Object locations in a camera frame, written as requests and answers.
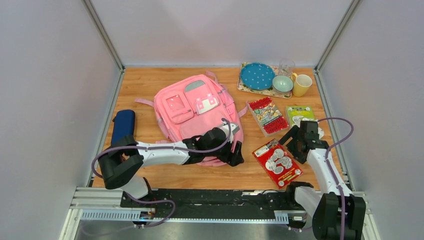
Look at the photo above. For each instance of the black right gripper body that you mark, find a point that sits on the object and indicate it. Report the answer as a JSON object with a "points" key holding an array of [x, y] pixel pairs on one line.
{"points": [[292, 146]]}

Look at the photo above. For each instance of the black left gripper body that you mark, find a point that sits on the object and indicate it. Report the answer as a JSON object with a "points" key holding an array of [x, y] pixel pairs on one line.
{"points": [[224, 153]]}

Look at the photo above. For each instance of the red-bordered comic book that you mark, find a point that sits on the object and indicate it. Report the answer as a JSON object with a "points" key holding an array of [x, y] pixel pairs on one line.
{"points": [[268, 116]]}

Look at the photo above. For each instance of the red comic book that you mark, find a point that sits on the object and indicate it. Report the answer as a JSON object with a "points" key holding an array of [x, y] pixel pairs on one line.
{"points": [[277, 163]]}

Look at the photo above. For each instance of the pink student backpack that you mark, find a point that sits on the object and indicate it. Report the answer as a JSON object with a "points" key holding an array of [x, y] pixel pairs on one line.
{"points": [[194, 106]]}

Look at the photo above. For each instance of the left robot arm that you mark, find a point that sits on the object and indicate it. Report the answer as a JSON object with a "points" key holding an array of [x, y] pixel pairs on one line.
{"points": [[120, 162]]}

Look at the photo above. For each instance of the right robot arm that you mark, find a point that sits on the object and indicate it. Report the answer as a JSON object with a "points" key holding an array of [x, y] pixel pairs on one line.
{"points": [[337, 214]]}

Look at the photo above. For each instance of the green comic book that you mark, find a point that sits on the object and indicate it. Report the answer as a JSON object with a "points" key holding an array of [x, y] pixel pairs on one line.
{"points": [[295, 114]]}

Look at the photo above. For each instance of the yellow mug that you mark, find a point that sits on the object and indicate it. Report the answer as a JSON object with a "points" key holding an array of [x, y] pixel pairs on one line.
{"points": [[301, 84]]}

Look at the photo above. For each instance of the patterned serving tray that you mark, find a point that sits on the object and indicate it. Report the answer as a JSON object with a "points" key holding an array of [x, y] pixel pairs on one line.
{"points": [[271, 92]]}

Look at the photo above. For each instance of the light green bowl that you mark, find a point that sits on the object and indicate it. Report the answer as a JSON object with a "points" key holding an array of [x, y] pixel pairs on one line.
{"points": [[282, 83]]}

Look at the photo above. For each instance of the clear drinking glass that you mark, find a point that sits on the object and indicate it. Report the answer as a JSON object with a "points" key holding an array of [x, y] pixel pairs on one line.
{"points": [[286, 67]]}

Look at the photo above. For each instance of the blue polka dot plate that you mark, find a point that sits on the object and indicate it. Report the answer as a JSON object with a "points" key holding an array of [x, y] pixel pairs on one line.
{"points": [[257, 76]]}

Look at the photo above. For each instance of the blue zippered pencil case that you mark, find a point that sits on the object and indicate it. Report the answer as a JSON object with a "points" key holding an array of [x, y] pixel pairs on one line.
{"points": [[123, 124]]}

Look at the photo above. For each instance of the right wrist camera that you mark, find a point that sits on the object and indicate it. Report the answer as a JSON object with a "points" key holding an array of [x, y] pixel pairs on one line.
{"points": [[321, 133]]}

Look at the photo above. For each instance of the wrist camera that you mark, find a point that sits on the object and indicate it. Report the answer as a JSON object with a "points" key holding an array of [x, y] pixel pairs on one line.
{"points": [[321, 133], [230, 130]]}

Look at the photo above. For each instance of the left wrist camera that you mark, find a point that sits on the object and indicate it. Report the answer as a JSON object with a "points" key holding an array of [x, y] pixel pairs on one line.
{"points": [[230, 130]]}

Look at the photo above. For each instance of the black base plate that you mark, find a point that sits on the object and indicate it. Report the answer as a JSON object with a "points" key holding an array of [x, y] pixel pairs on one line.
{"points": [[208, 204]]}

